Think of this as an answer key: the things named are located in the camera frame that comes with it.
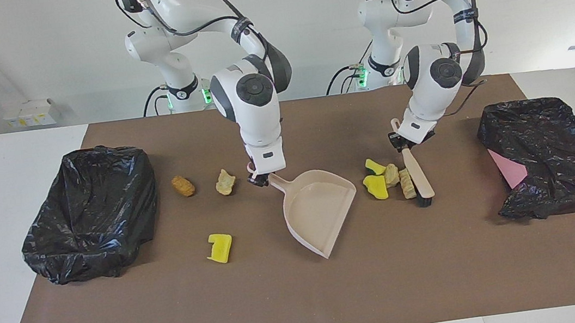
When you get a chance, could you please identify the beige hand brush black bristles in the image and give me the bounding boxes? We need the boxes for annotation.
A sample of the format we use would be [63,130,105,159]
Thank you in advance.
[390,114,437,210]

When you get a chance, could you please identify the yellow sponge chunk green edge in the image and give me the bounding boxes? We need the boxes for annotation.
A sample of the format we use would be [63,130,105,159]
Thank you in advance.
[364,157,388,177]

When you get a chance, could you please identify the small pale foam scrap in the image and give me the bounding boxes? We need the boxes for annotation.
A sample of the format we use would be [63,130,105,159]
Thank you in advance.
[382,163,401,188]

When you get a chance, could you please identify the large pale foam scrap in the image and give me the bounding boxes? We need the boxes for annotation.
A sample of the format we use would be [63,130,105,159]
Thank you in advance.
[398,167,418,200]

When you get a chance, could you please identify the large yellow sponge chunk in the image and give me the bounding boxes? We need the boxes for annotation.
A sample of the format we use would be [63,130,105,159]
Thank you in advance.
[362,173,390,202]

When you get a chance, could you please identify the pale pink plastic dustpan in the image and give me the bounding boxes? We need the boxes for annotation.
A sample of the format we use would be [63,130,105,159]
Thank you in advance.
[247,148,365,268]

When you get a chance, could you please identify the orange brown fried nugget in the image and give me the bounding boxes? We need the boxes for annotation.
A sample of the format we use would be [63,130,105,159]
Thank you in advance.
[170,174,197,199]

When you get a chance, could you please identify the yellow notched sponge piece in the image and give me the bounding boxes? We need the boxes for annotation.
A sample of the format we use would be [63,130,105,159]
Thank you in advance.
[204,231,236,266]

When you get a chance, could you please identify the pink bin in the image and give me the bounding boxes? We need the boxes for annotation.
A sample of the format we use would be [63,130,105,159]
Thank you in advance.
[487,144,530,192]

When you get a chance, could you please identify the black bag on pink bin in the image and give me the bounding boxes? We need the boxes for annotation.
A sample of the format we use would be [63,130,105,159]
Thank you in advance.
[473,93,575,226]

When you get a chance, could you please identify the black bag lined bin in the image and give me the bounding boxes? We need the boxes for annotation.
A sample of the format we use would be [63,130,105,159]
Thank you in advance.
[10,140,168,290]

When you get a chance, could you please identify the brown table mat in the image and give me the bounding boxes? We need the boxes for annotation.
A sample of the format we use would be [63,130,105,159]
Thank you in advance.
[0,64,575,323]

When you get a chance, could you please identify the black left base cable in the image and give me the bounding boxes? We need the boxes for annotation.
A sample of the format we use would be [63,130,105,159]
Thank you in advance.
[321,52,374,95]

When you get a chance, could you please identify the black base cable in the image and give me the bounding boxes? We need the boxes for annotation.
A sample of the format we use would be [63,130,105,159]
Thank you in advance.
[140,85,168,118]
[321,52,374,95]

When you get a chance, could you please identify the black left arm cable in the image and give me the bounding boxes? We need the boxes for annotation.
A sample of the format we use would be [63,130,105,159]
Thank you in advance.
[391,0,496,120]

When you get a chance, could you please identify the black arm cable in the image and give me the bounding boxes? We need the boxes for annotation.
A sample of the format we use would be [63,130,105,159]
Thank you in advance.
[391,0,496,120]
[114,0,276,78]

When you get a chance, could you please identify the black right base cable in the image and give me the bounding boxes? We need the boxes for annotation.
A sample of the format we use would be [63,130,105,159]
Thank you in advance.
[140,85,168,118]

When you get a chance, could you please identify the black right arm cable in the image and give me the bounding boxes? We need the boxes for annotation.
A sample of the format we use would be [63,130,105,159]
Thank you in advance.
[114,0,276,78]

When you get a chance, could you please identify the white wall socket box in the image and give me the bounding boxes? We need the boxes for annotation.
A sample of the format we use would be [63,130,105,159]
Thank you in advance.
[1,98,59,131]

